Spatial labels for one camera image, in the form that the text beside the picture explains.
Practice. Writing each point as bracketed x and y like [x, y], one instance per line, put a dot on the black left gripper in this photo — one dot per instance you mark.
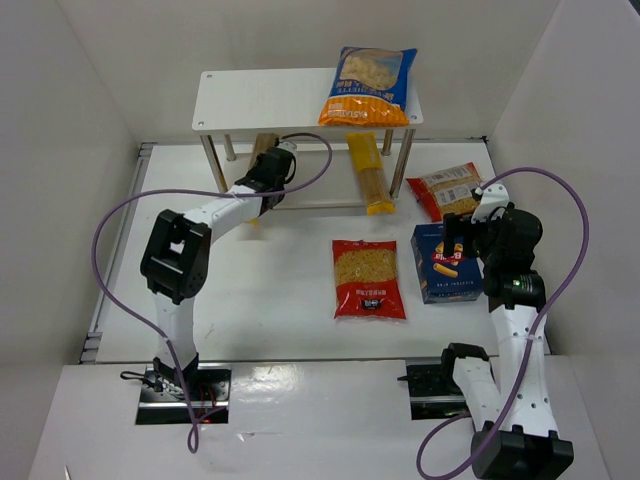
[273, 163]

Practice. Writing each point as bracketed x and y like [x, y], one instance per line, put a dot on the red fusilli bag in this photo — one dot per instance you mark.
[366, 280]
[447, 191]

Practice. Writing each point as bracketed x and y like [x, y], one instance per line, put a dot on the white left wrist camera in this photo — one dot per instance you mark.
[287, 146]

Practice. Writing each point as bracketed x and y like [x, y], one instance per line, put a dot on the red fusilli bag right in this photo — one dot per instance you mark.
[447, 191]

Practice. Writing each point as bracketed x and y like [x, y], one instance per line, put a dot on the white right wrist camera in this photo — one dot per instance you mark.
[491, 198]

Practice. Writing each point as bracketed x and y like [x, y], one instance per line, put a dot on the yellow spaghetti bag on shelf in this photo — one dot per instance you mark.
[368, 167]

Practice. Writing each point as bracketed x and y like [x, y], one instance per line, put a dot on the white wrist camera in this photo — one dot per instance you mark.
[491, 198]
[287, 146]

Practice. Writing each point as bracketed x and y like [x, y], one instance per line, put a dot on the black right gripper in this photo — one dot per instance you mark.
[460, 228]

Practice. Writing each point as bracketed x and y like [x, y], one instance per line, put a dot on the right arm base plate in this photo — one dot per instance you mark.
[430, 396]

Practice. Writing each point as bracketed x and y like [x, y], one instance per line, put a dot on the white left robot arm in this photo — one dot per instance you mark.
[175, 263]

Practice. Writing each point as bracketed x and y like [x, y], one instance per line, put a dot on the aluminium table edge rail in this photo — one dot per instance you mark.
[94, 335]

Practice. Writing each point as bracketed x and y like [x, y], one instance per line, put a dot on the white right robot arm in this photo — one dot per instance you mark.
[515, 432]

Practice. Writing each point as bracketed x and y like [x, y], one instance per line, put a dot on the blue orange pasta bag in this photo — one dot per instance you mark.
[369, 89]

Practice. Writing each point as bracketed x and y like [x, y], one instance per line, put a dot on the yellow spaghetti bag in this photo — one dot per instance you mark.
[262, 143]
[368, 167]

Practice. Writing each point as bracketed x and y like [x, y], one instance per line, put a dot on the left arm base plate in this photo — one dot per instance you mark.
[162, 403]

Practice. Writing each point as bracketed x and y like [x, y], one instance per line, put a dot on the white two-tier shelf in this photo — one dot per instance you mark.
[239, 105]

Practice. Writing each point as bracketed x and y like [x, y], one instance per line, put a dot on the red fusilli bag centre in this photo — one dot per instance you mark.
[366, 280]

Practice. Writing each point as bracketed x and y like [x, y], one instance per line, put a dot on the blue rigatoni pasta box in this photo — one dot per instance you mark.
[443, 279]

